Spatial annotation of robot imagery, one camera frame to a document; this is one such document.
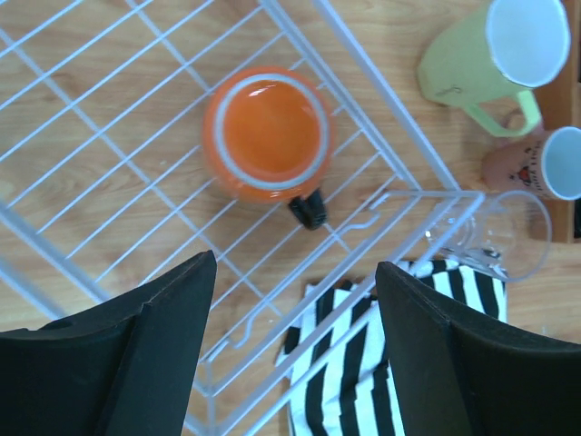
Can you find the black white striped cloth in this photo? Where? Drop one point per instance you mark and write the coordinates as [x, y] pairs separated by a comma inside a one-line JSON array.
[[354, 394]]

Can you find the light green mug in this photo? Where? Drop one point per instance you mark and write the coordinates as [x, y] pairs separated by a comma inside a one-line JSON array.
[[504, 49]]

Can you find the white wire dish rack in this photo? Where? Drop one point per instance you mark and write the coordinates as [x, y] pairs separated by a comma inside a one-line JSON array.
[[104, 183]]

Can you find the clear glass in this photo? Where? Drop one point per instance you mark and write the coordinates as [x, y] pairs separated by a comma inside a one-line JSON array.
[[507, 237]]

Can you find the small pink mug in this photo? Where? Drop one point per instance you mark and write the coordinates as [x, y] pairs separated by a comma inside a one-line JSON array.
[[545, 163]]

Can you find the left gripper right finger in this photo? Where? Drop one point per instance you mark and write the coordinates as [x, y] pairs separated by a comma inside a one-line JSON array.
[[458, 371]]

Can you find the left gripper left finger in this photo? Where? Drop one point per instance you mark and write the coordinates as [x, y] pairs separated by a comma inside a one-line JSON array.
[[123, 367]]

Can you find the orange mug black handle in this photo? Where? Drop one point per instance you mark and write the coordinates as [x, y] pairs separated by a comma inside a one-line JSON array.
[[268, 137]]

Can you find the wooden compartment tray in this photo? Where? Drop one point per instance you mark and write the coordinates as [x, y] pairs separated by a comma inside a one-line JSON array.
[[559, 102]]

